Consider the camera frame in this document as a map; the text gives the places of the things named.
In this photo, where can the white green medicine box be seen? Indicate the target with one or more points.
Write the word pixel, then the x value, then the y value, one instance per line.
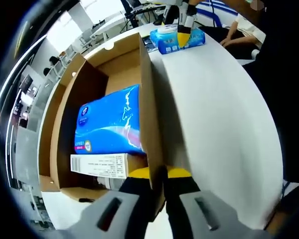
pixel 99 164

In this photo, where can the blue soft tissue pack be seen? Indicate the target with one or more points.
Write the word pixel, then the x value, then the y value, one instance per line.
pixel 107 124

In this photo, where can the white office desk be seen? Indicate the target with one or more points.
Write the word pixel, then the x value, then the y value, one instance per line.
pixel 109 25

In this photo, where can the blue wet wipes pack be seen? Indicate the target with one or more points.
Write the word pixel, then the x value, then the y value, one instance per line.
pixel 164 42

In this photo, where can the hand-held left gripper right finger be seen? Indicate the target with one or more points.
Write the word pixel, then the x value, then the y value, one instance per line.
pixel 204 219

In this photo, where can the brown cardboard shoe box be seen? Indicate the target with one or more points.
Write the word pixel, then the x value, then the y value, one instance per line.
pixel 154 112

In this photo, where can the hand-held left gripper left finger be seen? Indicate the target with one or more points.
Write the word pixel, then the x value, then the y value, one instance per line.
pixel 107 219

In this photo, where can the small black object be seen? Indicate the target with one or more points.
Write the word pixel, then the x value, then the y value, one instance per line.
pixel 86 200

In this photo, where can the person's black clothing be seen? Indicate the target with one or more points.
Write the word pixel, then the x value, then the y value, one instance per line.
pixel 284 99

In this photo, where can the white squeeze tube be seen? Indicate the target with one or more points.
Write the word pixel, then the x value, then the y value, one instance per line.
pixel 117 183

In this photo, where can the black computer mouse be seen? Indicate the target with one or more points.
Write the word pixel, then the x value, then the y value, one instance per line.
pixel 157 22

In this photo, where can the blue wall poster board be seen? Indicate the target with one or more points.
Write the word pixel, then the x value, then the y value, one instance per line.
pixel 214 7

